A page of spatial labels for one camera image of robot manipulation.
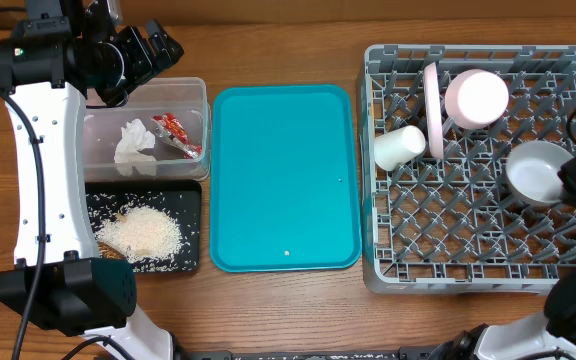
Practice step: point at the white napkin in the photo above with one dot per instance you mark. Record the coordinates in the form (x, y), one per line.
(135, 138)

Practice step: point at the cream plastic cup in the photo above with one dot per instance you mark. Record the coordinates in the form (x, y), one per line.
(398, 147)

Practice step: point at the grey dishwasher rack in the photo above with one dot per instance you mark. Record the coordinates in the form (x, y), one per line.
(468, 225)

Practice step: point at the black plastic tray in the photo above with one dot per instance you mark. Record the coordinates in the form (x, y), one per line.
(188, 210)

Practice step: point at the pink bowl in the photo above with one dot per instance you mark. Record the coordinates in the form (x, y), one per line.
(476, 98)

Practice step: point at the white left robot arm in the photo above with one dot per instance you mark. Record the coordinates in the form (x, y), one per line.
(59, 280)

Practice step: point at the red snack wrapper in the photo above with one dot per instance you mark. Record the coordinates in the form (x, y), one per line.
(170, 130)

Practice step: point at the clear plastic bin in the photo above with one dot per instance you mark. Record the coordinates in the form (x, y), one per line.
(185, 98)

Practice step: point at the pink plate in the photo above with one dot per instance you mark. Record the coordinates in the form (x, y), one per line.
(433, 111)

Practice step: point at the teal serving tray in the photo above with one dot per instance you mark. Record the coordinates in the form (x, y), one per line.
(284, 183)

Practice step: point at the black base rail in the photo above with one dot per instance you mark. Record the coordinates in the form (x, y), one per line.
(402, 353)

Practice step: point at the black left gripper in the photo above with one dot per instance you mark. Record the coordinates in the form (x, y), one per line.
(147, 63)

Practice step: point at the brown food scrap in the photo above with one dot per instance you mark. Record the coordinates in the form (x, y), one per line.
(106, 251)

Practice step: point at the white small bowl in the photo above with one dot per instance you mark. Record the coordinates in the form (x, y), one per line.
(532, 172)

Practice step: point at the white rice pile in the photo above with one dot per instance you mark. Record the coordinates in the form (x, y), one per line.
(140, 235)

